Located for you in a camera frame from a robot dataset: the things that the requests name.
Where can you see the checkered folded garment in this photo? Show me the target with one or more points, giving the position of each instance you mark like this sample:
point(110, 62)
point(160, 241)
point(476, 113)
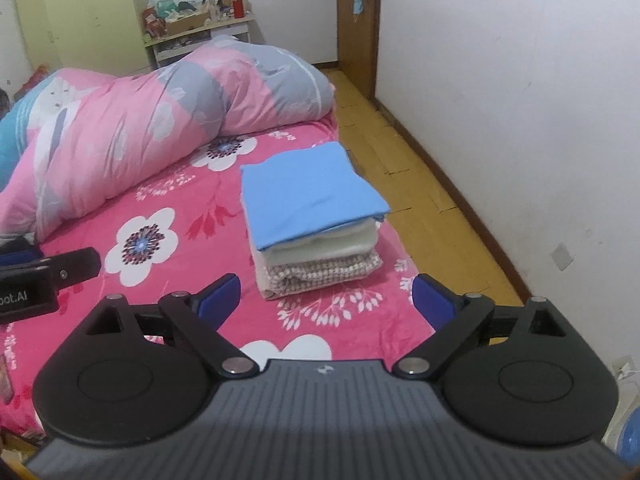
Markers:
point(295, 278)

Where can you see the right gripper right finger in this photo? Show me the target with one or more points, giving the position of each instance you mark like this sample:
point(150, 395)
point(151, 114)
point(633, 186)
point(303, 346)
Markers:
point(456, 320)

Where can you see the cardboard box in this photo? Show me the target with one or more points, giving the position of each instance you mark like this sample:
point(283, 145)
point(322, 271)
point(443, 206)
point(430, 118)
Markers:
point(185, 23)

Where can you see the red bottle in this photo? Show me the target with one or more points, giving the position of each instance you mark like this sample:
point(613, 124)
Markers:
point(238, 9)

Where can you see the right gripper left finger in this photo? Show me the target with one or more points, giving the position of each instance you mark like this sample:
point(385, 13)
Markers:
point(195, 320)

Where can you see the brown wooden door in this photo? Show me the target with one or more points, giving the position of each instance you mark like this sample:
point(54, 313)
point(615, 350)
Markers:
point(357, 44)

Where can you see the cream folded garment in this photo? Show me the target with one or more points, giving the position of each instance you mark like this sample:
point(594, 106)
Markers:
point(354, 239)

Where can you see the blue plastic object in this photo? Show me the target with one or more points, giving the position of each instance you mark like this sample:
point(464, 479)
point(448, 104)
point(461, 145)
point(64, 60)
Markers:
point(622, 435)

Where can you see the blue face mask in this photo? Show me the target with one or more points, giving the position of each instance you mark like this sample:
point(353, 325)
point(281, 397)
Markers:
point(357, 7)

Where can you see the pink grey floral quilt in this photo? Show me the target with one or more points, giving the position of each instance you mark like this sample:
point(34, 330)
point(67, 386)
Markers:
point(80, 138)

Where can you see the wall socket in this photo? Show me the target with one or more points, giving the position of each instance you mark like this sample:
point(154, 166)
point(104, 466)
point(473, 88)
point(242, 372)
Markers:
point(561, 257)

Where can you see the light blue t-shirt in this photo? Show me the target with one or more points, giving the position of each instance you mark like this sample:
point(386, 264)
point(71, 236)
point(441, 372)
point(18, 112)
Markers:
point(299, 193)

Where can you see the yellow green wardrobe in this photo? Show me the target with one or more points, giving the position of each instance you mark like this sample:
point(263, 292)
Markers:
point(105, 36)

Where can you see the cluttered white side table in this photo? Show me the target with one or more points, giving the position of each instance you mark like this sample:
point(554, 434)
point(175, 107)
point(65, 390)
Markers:
point(163, 49)

